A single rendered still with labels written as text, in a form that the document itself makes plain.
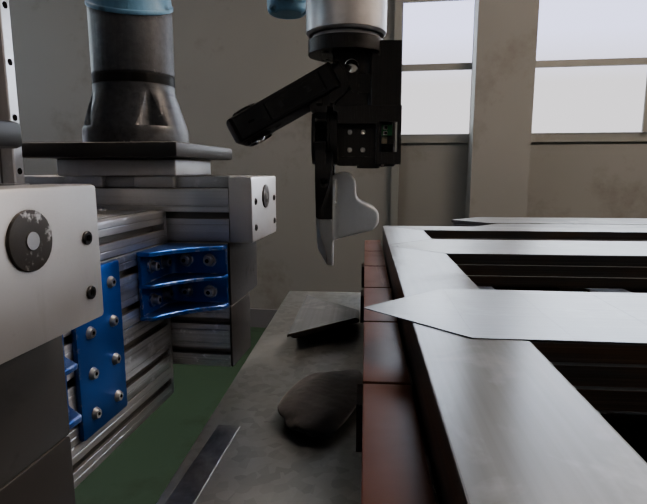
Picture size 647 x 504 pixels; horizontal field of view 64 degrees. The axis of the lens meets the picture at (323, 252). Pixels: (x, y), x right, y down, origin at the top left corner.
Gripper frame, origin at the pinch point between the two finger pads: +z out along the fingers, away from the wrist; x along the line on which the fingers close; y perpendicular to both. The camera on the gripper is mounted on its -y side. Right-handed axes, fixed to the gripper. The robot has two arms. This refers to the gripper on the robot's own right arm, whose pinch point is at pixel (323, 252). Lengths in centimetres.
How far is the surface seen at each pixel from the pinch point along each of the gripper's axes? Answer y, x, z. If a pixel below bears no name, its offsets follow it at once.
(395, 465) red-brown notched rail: 5.6, -22.0, 9.6
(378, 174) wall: 19, 264, -6
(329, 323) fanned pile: -1.1, 42.3, 20.1
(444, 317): 11.5, -4.0, 5.4
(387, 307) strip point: 6.5, -0.6, 5.4
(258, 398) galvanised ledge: -10.2, 18.2, 24.2
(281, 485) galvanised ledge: -4.1, -2.2, 24.2
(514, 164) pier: 90, 237, -11
